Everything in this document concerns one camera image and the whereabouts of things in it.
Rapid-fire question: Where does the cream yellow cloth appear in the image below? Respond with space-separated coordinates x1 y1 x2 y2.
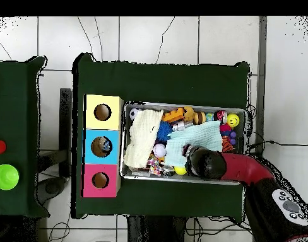
123 108 165 170

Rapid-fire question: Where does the mint green cloth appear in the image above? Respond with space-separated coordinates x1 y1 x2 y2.
163 120 225 168

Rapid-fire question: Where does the clear mesh bin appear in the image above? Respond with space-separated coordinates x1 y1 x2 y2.
120 101 247 186

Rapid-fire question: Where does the wooden box with three holes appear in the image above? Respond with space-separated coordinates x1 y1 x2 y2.
82 93 124 199

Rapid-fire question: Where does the small blue spiky ball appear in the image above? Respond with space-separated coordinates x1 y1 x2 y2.
156 120 174 144

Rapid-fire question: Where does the small white baseball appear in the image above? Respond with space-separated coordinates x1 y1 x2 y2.
153 143 168 158

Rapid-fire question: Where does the orange plastic toy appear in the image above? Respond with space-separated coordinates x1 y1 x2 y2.
162 107 186 124

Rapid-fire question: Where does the silver toy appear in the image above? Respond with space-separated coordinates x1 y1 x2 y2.
171 120 194 132

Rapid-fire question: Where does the small soccer ball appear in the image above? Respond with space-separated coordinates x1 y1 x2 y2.
129 107 143 122

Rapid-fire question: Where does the plain yellow ball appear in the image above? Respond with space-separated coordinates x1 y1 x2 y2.
174 165 188 176

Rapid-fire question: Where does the yellow smiley ball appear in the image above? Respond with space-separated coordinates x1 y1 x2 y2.
227 113 241 129

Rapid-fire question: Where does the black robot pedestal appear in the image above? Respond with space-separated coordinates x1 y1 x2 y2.
127 216 195 242

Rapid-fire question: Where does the black cable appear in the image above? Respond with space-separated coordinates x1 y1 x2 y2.
247 138 308 152

